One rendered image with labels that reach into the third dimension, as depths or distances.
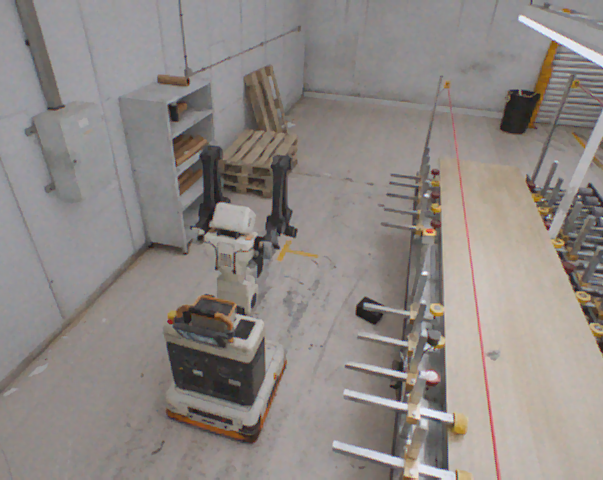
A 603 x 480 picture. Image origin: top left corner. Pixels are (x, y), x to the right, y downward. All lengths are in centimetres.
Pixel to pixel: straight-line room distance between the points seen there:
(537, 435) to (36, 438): 282
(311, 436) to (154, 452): 98
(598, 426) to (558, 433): 20
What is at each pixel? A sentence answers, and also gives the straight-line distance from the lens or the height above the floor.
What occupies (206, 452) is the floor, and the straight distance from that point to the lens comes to 291.
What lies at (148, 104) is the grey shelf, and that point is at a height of 152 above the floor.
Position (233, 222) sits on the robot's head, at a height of 132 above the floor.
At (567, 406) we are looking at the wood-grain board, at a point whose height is 90.
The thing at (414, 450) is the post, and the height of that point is 103.
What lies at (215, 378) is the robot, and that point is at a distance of 258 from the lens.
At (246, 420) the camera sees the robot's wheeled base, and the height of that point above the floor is 27.
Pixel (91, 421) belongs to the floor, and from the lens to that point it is 322.
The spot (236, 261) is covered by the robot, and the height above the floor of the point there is 111.
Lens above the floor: 252
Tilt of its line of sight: 34 degrees down
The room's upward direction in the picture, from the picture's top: 2 degrees clockwise
